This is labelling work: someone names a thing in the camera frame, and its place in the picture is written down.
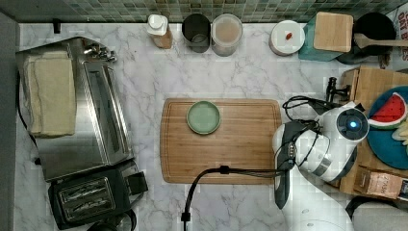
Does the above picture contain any black drawer handle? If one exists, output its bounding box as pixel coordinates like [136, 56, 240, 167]
[325, 77, 351, 103]

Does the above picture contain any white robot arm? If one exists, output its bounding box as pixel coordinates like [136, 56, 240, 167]
[272, 102, 370, 231]

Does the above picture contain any wooden drawer box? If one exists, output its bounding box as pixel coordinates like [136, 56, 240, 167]
[340, 65, 408, 195]

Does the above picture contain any bamboo cutting board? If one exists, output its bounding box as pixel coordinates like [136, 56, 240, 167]
[160, 98, 281, 184]

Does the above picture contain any dark grey cup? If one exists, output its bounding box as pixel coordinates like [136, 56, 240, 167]
[182, 13, 211, 53]

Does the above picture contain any clear jar with snacks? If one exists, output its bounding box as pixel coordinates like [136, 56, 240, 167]
[211, 13, 242, 57]

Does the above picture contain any white-capped spice bottle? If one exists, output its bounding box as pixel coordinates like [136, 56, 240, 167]
[147, 14, 172, 49]

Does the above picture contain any stainless steel toaster oven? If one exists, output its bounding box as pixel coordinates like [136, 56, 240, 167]
[16, 37, 133, 182]

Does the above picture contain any pink lidded sugar bowl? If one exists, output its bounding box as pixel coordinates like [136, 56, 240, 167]
[268, 20, 305, 56]

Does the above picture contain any black two-slot toaster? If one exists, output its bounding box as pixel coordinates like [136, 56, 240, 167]
[48, 160, 148, 230]

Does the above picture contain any teal canister with wooden lid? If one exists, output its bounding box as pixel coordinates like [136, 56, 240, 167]
[298, 12, 353, 62]

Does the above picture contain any folded green towel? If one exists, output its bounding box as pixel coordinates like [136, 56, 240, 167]
[23, 51, 76, 138]

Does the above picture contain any wooden spoon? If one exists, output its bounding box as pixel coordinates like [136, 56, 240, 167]
[351, 33, 408, 48]

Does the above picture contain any toy watermelon slice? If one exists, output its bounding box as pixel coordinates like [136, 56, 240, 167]
[369, 92, 407, 130]

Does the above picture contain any blue plate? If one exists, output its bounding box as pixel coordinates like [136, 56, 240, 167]
[367, 86, 408, 170]

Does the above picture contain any black utensil holder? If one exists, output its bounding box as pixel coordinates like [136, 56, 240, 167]
[337, 13, 396, 64]

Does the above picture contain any white toy garlic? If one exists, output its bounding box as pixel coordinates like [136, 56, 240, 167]
[392, 120, 408, 145]

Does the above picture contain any oats box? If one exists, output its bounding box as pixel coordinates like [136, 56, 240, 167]
[387, 3, 408, 71]

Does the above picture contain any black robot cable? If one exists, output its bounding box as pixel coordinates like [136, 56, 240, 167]
[180, 165, 287, 231]

